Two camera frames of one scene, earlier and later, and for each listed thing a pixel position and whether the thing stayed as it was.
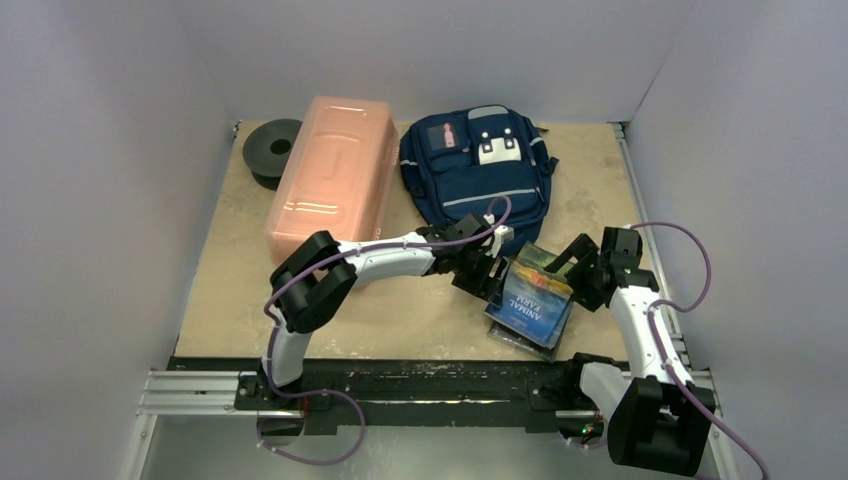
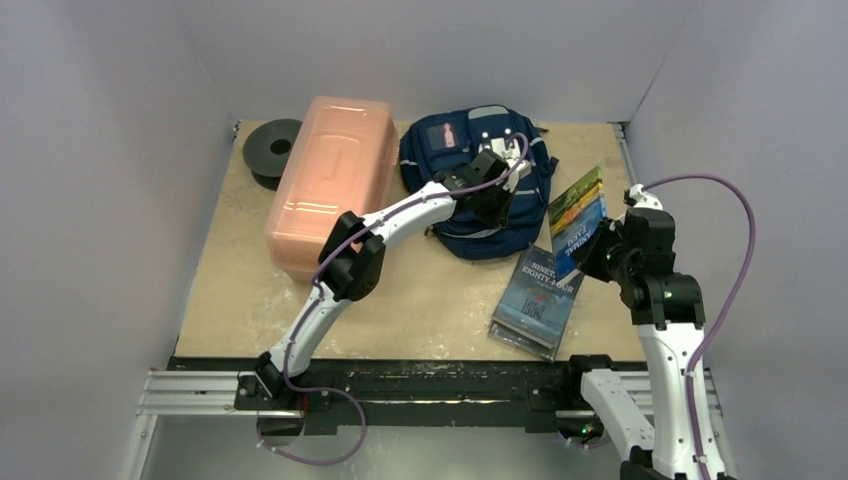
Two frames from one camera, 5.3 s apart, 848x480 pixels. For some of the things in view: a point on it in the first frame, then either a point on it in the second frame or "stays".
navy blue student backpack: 456,164 stays
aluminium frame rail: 200,393 stays
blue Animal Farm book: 535,302 → 573,217
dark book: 509,335 stays
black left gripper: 488,290 → 499,217
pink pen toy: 449,137 stays
